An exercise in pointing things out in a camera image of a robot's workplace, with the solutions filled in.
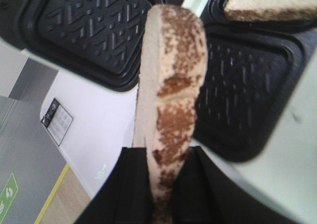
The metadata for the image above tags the green breakfast maker base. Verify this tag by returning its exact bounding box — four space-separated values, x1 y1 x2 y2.
181 0 317 224

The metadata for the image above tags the smaller bread slice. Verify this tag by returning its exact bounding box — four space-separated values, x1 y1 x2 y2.
224 0 317 21

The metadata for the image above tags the larger bread slice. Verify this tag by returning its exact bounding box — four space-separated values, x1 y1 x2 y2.
133 4 208 224

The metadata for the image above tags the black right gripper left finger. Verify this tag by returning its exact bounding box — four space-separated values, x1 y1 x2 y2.
75 148 153 224

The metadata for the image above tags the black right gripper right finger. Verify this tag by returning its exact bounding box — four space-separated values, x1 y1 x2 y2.
172 146 265 224

